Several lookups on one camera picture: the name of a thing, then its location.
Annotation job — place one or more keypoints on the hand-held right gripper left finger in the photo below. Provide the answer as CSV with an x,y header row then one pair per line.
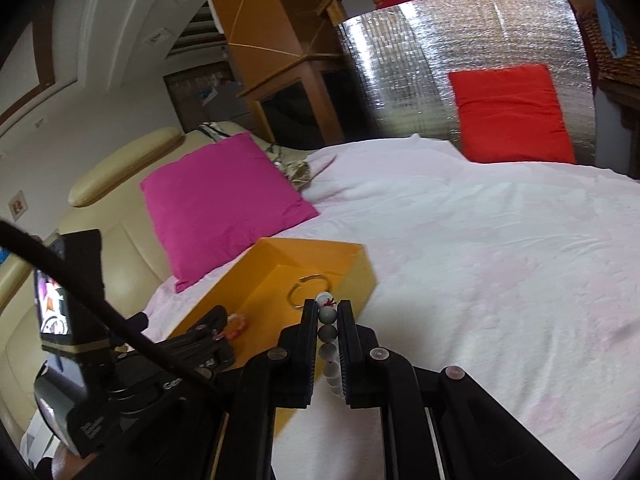
x,y
309,360

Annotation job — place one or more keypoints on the blue cloth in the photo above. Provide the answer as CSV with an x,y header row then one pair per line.
x,y
610,25

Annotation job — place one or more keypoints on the floral cloth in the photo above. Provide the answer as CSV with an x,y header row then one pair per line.
x,y
297,172

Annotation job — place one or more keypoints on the small framed wall picture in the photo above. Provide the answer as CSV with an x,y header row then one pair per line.
x,y
17,205

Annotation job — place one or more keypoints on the wicker cabinet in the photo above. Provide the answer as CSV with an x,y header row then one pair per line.
x,y
190,100

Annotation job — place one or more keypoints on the wooden cabinet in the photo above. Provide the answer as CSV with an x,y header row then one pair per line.
x,y
260,15

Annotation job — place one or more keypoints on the beige leather sofa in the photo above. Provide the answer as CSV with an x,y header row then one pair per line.
x,y
120,180

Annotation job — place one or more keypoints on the magenta pillow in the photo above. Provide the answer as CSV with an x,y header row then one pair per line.
x,y
225,205

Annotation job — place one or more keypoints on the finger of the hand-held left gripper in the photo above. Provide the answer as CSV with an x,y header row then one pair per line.
x,y
215,355
207,322

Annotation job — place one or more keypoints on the gold bangle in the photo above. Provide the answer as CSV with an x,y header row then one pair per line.
x,y
289,296

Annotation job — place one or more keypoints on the orange cardboard box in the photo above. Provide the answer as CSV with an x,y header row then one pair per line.
x,y
280,270

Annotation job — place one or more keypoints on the white bed blanket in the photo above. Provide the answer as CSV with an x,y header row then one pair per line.
x,y
475,240

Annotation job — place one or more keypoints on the wicker basket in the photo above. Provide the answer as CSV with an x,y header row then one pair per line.
x,y
612,75

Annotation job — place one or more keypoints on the silver foil sheet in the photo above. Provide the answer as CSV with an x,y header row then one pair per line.
x,y
415,60

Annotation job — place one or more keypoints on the red pillow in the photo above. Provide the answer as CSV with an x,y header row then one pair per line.
x,y
510,115

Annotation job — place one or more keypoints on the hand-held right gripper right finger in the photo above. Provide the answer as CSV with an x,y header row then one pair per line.
x,y
350,360

